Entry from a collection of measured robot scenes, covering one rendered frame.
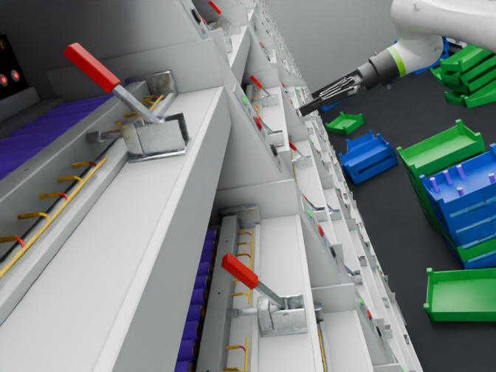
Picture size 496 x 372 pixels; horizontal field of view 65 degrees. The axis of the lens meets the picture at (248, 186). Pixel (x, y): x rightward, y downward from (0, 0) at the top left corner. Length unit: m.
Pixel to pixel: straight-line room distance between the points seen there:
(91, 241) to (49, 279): 0.03
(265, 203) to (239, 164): 0.06
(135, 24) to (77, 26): 0.06
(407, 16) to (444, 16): 0.10
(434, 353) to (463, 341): 0.11
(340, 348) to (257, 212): 0.22
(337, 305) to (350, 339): 0.05
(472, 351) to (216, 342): 1.36
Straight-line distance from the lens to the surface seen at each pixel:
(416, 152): 2.04
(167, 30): 0.45
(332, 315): 0.62
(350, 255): 1.00
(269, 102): 0.98
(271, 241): 0.46
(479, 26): 1.03
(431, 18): 1.10
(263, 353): 0.35
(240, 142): 0.47
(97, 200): 0.24
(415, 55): 1.22
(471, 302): 1.75
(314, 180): 0.97
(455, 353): 1.64
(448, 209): 1.61
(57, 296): 0.17
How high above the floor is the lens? 1.33
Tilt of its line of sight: 23 degrees down
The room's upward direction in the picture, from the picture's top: 33 degrees counter-clockwise
